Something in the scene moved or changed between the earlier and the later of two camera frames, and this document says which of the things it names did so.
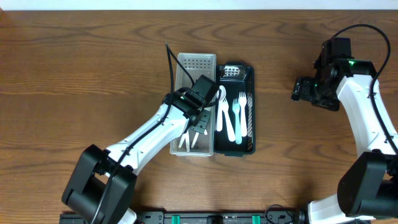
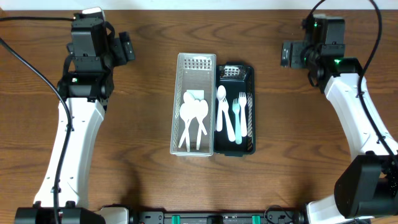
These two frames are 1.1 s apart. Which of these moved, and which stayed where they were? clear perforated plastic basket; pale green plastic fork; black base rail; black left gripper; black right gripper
Moved: black left gripper; black right gripper
Stayed: clear perforated plastic basket; pale green plastic fork; black base rail
